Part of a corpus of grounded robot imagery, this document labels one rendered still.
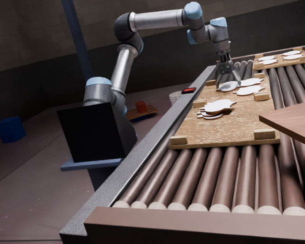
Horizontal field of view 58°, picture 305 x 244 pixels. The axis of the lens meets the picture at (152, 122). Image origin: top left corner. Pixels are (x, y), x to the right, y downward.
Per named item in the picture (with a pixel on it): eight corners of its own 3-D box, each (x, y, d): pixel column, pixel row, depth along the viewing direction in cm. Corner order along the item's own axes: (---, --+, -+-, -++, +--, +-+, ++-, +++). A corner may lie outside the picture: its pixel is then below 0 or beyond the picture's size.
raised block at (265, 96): (254, 101, 117) (253, 95, 116) (254, 100, 118) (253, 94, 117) (269, 99, 114) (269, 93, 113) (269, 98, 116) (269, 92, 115)
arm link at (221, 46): (214, 41, 142) (230, 38, 139) (215, 51, 143) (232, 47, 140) (212, 43, 135) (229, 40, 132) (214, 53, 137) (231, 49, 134)
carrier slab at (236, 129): (168, 149, 94) (167, 145, 93) (192, 110, 130) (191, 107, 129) (280, 143, 80) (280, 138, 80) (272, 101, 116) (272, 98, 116)
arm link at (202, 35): (184, 21, 136) (206, 15, 132) (189, 37, 145) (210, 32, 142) (185, 33, 132) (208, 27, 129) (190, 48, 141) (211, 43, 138)
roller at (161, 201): (141, 230, 64) (140, 214, 62) (228, 68, 233) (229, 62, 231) (160, 236, 63) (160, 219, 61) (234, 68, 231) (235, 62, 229)
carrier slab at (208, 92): (192, 110, 130) (191, 107, 130) (205, 88, 166) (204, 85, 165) (272, 101, 117) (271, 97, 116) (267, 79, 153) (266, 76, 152)
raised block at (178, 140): (170, 145, 93) (169, 138, 92) (172, 143, 95) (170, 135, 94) (187, 144, 91) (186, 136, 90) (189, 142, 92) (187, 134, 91)
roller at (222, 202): (204, 236, 58) (205, 217, 56) (247, 65, 227) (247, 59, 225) (228, 241, 57) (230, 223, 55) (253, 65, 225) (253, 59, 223)
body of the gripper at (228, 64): (218, 76, 139) (213, 53, 135) (219, 72, 147) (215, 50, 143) (233, 74, 136) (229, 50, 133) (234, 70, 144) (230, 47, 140)
